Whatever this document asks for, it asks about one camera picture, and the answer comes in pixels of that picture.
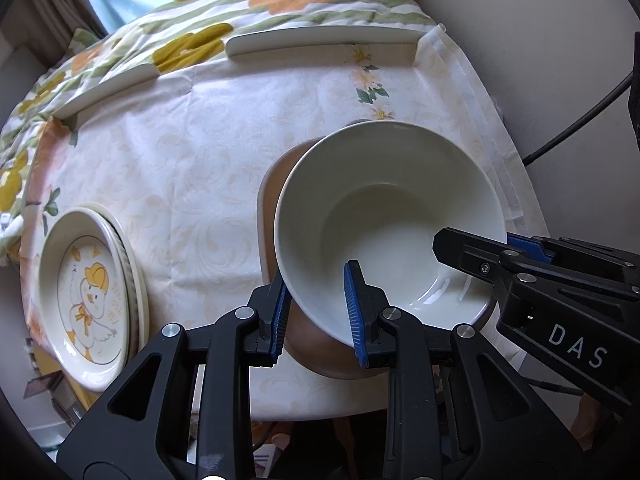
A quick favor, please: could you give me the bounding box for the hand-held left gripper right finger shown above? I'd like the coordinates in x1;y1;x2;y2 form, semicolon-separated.
342;260;591;480

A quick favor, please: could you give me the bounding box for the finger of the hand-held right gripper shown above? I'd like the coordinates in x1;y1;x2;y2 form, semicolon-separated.
506;234;640;288
432;227;551;302

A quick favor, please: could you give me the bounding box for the small duck print dish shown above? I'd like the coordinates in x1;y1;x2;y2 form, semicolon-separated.
37;208;133;392

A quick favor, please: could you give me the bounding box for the brown wavy-edged bowl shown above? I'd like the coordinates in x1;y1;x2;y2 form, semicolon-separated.
256;120;497;380

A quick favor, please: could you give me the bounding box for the cream ribbed plate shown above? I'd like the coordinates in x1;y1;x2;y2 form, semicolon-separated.
75;202;150;392

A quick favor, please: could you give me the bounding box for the orange and mustard floral sheet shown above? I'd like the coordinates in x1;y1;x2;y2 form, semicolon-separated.
0;0;436;267

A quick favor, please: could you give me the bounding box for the pale floral tablecloth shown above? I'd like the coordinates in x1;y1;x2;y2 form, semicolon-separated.
20;26;548;422

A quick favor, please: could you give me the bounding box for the brown curtain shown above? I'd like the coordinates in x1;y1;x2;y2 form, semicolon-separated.
25;0;108;68

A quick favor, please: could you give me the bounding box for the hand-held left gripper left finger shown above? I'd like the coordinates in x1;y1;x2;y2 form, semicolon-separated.
56;270;293;480

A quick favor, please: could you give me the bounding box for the plain white bowl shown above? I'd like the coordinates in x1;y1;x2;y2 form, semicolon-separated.
273;121;508;351

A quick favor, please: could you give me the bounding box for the white flat plate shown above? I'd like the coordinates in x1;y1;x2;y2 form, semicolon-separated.
52;64;160;120
225;25;422;57

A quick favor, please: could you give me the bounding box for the thin black cable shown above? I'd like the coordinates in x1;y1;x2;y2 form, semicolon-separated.
526;376;585;394

